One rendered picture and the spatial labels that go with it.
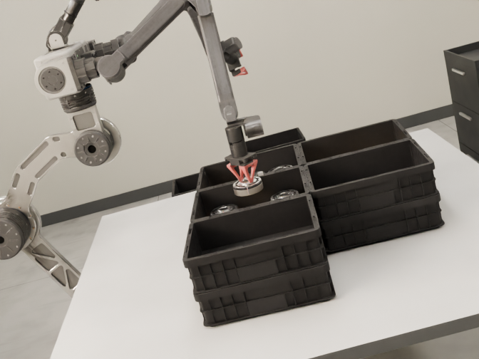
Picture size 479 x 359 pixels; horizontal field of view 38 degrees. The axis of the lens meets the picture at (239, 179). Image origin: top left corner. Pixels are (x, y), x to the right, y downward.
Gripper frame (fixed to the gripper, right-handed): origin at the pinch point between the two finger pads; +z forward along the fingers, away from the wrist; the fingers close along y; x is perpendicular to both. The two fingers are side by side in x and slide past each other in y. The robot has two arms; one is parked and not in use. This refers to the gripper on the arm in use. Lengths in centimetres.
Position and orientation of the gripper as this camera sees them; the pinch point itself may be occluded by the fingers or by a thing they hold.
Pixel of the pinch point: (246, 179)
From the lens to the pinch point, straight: 239.7
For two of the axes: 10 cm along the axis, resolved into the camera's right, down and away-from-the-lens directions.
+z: 2.3, 9.2, 3.1
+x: -6.9, 3.8, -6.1
